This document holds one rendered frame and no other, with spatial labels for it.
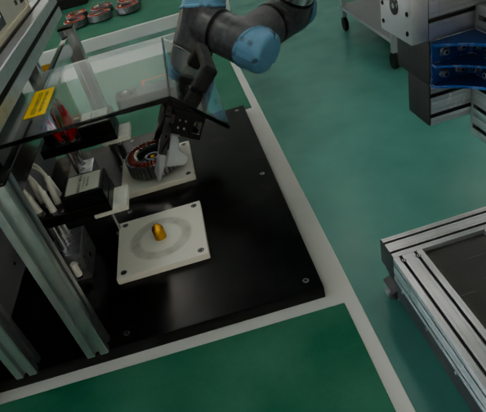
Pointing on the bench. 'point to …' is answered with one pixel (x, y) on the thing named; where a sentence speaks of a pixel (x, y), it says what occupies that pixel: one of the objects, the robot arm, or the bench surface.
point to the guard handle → (199, 54)
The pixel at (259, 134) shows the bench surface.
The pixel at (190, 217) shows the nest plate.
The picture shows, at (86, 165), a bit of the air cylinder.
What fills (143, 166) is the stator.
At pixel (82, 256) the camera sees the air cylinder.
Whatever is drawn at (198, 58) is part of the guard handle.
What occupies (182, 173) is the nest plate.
